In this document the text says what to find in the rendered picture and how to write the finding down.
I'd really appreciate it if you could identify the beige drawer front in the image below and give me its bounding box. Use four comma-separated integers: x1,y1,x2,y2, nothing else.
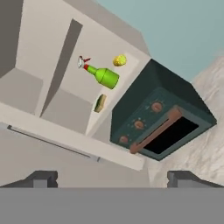
0,122,151,189

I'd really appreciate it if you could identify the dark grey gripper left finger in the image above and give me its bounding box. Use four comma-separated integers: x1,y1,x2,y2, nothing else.
0,170,59,189

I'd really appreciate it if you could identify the grey drawer handle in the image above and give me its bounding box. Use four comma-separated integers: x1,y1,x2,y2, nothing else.
6,124,102,164

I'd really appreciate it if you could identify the dark teal toaster oven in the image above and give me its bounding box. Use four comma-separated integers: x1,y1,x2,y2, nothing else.
109,58,218,162

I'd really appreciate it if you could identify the copper toaster oven handle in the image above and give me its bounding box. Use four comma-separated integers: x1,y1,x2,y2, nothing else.
129,106,184,155

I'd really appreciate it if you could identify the beige cabinet door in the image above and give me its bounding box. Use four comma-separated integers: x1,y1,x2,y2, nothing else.
39,18,84,118

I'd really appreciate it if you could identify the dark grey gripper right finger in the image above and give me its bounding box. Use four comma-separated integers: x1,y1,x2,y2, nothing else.
166,170,224,189

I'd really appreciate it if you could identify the yellow round fruit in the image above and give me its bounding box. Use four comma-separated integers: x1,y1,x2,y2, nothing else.
112,53,128,67

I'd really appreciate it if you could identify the green spray bottle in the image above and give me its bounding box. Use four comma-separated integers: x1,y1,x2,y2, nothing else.
77,55,121,90

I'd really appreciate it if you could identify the beige open cabinet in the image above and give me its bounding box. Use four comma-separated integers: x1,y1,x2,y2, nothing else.
0,0,152,138

